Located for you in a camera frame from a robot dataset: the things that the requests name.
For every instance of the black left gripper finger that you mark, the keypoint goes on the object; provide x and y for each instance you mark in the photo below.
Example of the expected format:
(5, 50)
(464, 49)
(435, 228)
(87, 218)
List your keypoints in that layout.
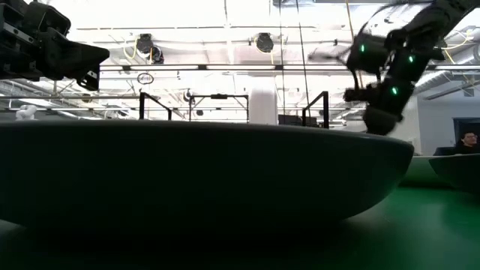
(75, 56)
(90, 80)

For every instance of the maroon plate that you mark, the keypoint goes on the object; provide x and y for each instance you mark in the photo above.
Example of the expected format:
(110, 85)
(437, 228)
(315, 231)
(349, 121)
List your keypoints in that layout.
(461, 172)

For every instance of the dark green plate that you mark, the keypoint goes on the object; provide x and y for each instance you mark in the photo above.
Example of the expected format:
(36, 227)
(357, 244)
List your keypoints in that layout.
(187, 168)

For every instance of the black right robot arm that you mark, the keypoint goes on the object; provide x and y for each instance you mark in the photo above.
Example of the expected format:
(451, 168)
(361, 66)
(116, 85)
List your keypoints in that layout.
(423, 33)

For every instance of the dark office chair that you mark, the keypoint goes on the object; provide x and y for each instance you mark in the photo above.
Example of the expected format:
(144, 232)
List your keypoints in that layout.
(444, 151)

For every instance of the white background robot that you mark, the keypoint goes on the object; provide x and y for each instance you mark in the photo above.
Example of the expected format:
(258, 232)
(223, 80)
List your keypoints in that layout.
(26, 112)

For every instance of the dark door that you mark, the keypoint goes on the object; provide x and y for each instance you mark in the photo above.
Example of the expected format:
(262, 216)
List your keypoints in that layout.
(459, 127)

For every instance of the person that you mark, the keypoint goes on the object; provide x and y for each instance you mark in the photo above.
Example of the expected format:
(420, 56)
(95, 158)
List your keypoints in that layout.
(468, 142)

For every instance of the black monitor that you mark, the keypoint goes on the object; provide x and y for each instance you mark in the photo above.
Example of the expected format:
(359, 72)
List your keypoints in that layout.
(288, 120)

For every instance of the white building column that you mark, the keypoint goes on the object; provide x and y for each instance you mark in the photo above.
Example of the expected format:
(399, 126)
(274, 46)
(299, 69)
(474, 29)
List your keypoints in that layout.
(263, 107)

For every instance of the long ceiling light strip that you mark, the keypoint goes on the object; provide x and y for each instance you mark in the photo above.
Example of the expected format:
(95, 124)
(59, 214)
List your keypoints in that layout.
(240, 67)

